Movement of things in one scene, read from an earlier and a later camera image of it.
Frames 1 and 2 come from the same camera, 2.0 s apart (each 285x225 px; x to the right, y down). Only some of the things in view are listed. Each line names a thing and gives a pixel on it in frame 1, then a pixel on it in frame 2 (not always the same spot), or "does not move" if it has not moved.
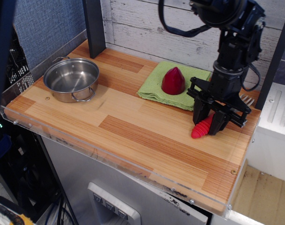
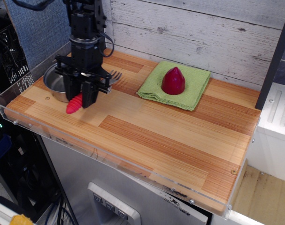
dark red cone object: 173,82 does not move
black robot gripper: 222,92 to 86,62
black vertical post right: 273,68 does not move
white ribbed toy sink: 271,151 does not move
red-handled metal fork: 203,128 to 111,78
